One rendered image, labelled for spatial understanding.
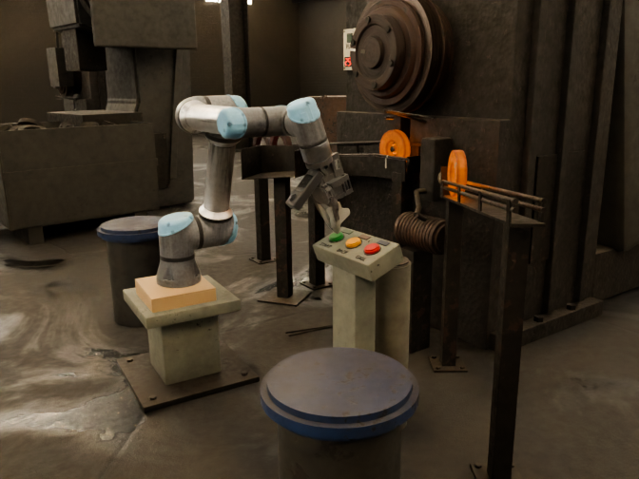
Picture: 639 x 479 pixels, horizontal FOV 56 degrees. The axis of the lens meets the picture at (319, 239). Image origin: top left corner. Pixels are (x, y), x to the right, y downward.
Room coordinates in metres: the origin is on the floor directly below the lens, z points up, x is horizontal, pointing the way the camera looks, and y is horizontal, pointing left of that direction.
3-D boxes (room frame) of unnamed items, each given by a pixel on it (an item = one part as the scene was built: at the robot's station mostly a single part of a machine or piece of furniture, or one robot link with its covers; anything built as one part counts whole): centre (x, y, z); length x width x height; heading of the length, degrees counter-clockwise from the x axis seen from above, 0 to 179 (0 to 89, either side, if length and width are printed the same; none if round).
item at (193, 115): (1.71, 0.30, 0.91); 0.49 x 0.11 x 0.12; 33
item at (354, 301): (1.51, -0.09, 0.31); 0.24 x 0.16 x 0.62; 35
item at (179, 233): (1.98, 0.48, 0.52); 0.13 x 0.12 x 0.14; 123
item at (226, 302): (1.98, 0.49, 0.28); 0.32 x 0.32 x 0.04; 30
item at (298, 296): (2.76, 0.19, 0.36); 0.26 x 0.20 x 0.72; 70
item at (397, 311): (1.63, -0.20, 0.26); 0.12 x 0.12 x 0.52
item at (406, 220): (2.14, -0.38, 0.27); 0.22 x 0.13 x 0.53; 35
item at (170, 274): (1.98, 0.49, 0.40); 0.15 x 0.15 x 0.10
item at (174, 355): (1.98, 0.49, 0.13); 0.40 x 0.40 x 0.26; 30
